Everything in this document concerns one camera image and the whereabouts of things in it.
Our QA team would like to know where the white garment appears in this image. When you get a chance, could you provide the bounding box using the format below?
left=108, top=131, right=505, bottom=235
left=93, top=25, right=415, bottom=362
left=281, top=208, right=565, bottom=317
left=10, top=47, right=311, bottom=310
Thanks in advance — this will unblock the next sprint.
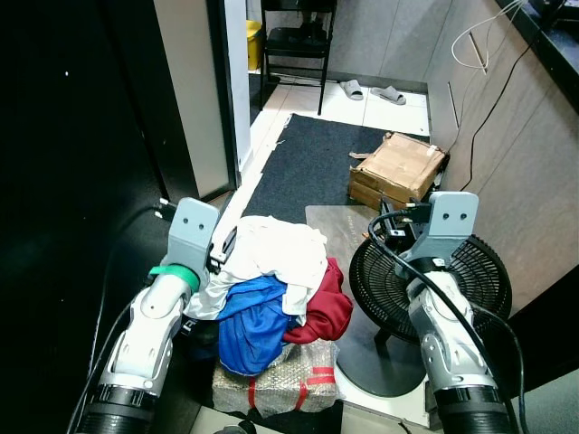
left=185, top=215, right=328, bottom=323

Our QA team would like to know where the brown cardboard box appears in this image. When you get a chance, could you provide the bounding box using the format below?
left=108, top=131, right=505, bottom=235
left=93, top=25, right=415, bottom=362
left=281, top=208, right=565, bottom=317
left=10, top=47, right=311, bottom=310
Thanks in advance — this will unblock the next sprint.
left=347, top=132, right=451, bottom=211

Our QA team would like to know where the blue garment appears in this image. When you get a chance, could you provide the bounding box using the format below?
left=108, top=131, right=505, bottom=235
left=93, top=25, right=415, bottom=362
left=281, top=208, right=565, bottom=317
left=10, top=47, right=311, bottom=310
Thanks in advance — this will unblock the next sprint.
left=217, top=275, right=300, bottom=377

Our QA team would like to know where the black floor fan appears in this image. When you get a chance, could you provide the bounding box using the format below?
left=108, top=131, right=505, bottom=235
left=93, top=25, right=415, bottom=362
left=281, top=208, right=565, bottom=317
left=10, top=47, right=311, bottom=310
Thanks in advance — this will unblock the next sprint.
left=337, top=233, right=513, bottom=399

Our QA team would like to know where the red garment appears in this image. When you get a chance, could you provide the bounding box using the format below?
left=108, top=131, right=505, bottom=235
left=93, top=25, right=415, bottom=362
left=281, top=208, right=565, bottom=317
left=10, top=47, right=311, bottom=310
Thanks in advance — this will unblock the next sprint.
left=283, top=258, right=354, bottom=345

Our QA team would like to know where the dark grey floor mat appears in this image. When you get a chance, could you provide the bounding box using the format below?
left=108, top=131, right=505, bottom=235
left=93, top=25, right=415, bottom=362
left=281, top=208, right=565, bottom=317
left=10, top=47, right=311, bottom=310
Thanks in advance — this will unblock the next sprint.
left=242, top=113, right=435, bottom=223

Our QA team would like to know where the grey slipper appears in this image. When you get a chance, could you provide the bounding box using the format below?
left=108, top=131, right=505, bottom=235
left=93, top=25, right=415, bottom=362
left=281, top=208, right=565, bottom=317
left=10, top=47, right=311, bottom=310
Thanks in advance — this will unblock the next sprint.
left=339, top=80, right=365, bottom=101
left=369, top=85, right=408, bottom=107

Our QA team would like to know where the brown wooden cabinet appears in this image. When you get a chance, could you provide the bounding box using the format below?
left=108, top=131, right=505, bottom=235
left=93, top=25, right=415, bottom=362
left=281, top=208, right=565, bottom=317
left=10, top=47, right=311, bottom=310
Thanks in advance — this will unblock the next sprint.
left=425, top=0, right=579, bottom=314

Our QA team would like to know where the bubble wrapped package red tape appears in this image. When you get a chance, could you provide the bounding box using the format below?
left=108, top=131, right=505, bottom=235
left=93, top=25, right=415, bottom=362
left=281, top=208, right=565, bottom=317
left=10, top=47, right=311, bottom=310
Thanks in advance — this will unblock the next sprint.
left=213, top=339, right=340, bottom=417

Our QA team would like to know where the beige door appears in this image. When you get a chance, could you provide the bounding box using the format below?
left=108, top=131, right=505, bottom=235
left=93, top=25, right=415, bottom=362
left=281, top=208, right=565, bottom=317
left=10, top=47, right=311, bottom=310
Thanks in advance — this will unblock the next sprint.
left=154, top=0, right=242, bottom=202

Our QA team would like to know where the yellow bin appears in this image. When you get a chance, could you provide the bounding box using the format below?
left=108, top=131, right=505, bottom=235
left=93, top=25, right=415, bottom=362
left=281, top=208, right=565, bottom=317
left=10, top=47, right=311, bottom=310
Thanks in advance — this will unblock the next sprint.
left=246, top=20, right=263, bottom=71

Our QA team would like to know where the black metal chair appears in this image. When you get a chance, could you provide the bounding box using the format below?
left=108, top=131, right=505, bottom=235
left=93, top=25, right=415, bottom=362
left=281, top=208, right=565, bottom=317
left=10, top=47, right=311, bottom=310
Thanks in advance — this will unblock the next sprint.
left=261, top=0, right=337, bottom=116

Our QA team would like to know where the black countertop device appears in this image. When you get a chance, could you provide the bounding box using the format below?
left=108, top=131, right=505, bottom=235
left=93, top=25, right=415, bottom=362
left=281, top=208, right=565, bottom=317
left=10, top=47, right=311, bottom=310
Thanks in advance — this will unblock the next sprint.
left=528, top=0, right=579, bottom=26

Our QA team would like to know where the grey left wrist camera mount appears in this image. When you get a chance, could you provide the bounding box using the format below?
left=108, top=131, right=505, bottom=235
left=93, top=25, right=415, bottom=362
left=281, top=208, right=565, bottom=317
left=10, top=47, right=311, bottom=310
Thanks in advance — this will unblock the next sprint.
left=166, top=197, right=222, bottom=274

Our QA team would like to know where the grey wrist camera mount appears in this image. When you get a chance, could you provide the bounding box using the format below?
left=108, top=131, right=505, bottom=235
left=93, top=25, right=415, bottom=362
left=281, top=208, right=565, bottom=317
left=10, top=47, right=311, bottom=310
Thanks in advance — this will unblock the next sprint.
left=166, top=197, right=222, bottom=274
left=412, top=191, right=480, bottom=265

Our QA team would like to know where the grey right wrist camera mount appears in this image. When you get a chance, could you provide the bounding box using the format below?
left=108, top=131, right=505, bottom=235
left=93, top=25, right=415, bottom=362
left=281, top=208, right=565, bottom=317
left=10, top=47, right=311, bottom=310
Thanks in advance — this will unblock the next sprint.
left=412, top=191, right=480, bottom=265

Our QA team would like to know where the thin black wall cable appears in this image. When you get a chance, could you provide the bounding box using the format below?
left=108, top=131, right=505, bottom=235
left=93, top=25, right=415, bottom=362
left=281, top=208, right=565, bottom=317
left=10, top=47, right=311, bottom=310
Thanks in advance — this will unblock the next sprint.
left=466, top=25, right=547, bottom=193

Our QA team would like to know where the thin white cable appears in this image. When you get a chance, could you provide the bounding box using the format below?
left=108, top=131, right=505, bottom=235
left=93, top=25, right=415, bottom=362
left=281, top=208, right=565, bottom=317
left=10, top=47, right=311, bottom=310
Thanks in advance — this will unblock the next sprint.
left=451, top=0, right=526, bottom=71

